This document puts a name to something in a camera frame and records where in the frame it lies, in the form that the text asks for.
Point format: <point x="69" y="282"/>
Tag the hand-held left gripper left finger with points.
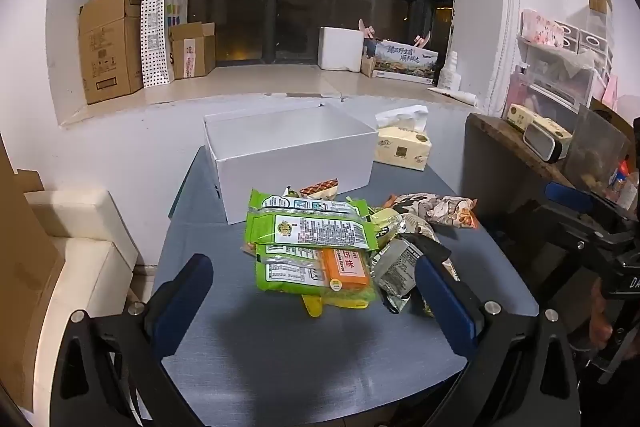
<point x="177" y="307"/>

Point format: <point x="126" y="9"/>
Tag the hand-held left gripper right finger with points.
<point x="445" y="302"/>

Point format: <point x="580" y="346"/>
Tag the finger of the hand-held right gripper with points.
<point x="567" y="194"/>
<point x="570" y="224"/>

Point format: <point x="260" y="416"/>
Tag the silver snack packet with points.
<point x="397" y="272"/>

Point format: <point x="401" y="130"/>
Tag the cartoon printed snack packet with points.
<point x="440" y="209"/>

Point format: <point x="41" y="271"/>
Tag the pale green snack packet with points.
<point x="382" y="227"/>

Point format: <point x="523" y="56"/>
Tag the orange snack packet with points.
<point x="346" y="269"/>

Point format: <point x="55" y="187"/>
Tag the brown checked snack packet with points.
<point x="320" y="188"/>

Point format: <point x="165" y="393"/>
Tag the white cardboard box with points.
<point x="285" y="147"/>

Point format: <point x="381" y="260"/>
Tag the person's right hand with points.
<point x="601" y="317"/>

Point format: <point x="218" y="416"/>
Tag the clear plastic container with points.
<point x="595" y="152"/>

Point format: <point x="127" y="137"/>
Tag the white alarm clock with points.
<point x="547" y="142"/>

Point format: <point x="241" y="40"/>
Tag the wooden side table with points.
<point x="505" y="142"/>

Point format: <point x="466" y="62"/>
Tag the small cream box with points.
<point x="520" y="116"/>

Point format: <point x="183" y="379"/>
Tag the cream sofa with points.
<point x="85" y="257"/>

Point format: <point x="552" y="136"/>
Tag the white drawer organizer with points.
<point x="560" y="67"/>

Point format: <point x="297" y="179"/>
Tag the white rolled paper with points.
<point x="452" y="95"/>

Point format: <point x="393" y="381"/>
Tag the flat brown cardboard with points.
<point x="22" y="282"/>

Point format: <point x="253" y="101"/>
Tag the yellow tissue pack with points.
<point x="402" y="149"/>

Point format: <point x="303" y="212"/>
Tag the white plastic bottle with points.
<point x="449" y="74"/>

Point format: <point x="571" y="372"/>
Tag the long printed box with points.
<point x="405" y="62"/>

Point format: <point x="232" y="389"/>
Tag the pink toy figure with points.
<point x="369" y="34"/>

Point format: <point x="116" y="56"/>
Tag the small cardboard box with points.
<point x="192" y="52"/>

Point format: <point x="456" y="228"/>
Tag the large cardboard box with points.
<point x="107" y="52"/>

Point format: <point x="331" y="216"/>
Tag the white foam box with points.
<point x="340" y="48"/>

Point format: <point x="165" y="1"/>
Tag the dotted paper bag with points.
<point x="152" y="37"/>

